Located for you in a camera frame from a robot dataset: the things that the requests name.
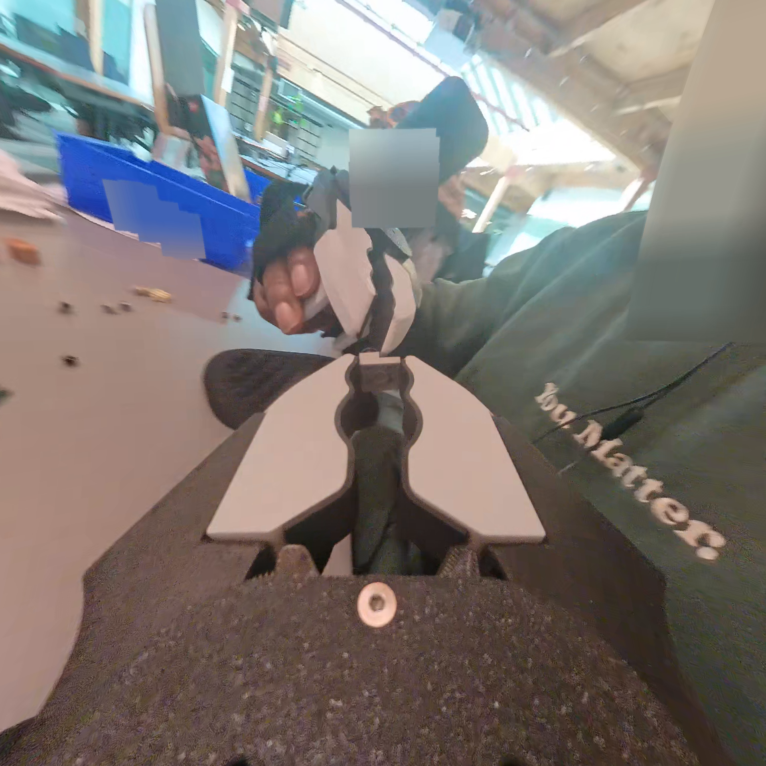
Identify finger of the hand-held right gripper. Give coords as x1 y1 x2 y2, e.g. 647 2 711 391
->
379 257 424 355
314 200 379 339

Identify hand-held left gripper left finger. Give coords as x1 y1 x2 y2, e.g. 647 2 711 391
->
205 353 363 576

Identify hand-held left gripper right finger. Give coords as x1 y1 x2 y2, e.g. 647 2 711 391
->
395 355 547 575

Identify dark toy brick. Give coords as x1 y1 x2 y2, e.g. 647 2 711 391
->
359 352 403 394

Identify person's right forearm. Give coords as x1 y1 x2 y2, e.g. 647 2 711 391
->
413 209 647 384

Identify grey desk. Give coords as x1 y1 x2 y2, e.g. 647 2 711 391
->
0 203 360 731

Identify person's right hand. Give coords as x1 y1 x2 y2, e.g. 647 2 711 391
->
254 242 336 337

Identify black quilted wrist pad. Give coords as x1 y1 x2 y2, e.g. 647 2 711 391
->
203 349 337 430

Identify person's green sweatshirt torso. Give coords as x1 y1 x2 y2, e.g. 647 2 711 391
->
455 209 766 766

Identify blue flower picture box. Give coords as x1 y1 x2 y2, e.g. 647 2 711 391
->
180 93 252 201

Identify black square panel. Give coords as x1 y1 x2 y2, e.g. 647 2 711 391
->
154 0 208 98

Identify blue plastic bin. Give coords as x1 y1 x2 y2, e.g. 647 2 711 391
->
55 130 267 281

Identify white paper bag pile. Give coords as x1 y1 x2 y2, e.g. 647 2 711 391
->
0 150 68 223

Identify black cord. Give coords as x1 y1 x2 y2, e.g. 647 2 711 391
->
529 342 736 476

